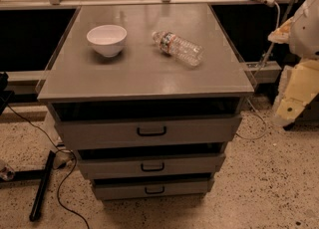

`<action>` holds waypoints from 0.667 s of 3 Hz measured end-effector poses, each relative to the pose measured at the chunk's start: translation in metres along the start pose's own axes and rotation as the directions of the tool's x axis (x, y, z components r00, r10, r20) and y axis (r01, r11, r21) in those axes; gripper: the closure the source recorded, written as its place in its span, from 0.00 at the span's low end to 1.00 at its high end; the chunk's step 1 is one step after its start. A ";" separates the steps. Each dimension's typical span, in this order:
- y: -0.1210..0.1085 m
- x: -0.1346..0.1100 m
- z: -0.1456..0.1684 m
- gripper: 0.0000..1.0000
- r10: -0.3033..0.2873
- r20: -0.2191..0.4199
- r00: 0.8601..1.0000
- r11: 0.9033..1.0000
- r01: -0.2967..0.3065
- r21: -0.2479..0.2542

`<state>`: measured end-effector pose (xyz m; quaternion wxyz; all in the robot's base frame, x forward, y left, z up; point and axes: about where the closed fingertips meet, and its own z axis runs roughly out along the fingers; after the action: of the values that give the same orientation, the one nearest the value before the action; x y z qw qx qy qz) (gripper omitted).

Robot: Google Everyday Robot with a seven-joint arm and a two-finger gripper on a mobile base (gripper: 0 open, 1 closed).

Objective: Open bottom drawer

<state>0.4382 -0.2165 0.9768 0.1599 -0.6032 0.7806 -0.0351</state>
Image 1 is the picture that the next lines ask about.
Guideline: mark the clear plastic water bottle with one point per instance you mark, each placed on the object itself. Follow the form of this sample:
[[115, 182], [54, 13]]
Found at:
[[180, 48]]

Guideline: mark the grey drawer cabinet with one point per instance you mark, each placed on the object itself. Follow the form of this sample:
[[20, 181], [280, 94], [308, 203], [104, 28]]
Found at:
[[143, 83]]

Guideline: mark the black metal floor bar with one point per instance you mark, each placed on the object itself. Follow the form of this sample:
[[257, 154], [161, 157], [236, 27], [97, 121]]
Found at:
[[44, 180]]

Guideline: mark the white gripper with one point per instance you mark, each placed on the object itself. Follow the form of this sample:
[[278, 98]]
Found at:
[[305, 34]]

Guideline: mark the black device at left edge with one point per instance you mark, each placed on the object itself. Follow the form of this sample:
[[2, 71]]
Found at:
[[5, 96]]

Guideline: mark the grey top drawer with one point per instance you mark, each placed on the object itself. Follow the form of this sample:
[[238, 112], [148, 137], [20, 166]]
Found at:
[[80, 135]]

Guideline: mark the grey drawer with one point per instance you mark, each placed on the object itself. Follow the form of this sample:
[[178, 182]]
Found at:
[[150, 165], [148, 189], [80, 135]]

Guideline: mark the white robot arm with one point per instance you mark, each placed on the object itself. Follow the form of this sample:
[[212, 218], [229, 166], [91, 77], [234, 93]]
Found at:
[[304, 34]]

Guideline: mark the white ceramic bowl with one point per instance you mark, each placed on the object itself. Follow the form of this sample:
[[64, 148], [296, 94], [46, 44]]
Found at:
[[107, 40]]

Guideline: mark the grey middle drawer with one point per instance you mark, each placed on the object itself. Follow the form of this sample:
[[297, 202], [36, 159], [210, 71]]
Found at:
[[150, 165]]

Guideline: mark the grey bottom drawer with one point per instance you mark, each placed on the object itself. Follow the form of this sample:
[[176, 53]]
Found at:
[[148, 189]]

